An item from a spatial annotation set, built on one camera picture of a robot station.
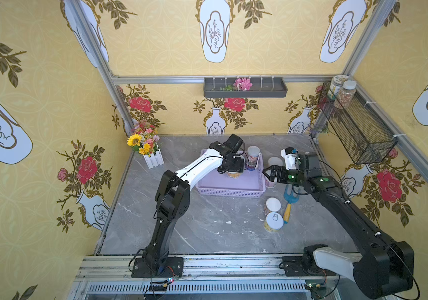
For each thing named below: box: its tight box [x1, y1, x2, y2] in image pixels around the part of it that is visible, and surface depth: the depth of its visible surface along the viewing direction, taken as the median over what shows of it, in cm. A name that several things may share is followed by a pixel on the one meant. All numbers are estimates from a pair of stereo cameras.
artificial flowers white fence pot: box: [127, 120, 165, 170], surface depth 100 cm
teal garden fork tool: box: [283, 184, 301, 225], surface depth 91 cm
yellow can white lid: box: [265, 196, 282, 212], surface depth 85 cm
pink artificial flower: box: [232, 76, 253, 91], surface depth 90 cm
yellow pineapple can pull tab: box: [264, 211, 285, 233], surface depth 83 cm
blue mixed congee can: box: [247, 145, 261, 171], surface depth 97 cm
